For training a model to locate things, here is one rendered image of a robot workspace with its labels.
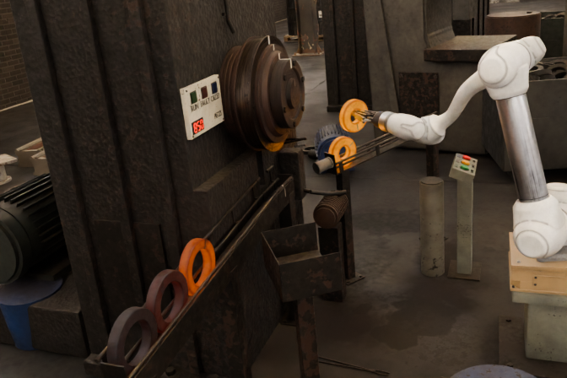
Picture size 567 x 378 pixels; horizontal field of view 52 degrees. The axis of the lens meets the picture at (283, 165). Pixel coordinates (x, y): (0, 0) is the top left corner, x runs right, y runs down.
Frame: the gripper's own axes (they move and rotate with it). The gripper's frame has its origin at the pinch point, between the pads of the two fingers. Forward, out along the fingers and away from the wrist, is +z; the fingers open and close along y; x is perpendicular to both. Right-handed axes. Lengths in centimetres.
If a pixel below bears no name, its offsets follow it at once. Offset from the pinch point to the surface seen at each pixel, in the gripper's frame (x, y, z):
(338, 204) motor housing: -41.2, -15.5, -5.1
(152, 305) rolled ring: -16, -131, -62
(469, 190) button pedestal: -43, 45, -33
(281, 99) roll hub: 21, -55, -21
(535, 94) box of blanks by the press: -29, 174, 17
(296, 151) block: -12.6, -31.3, 4.5
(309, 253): -29, -67, -50
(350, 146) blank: -20.0, 4.1, 8.0
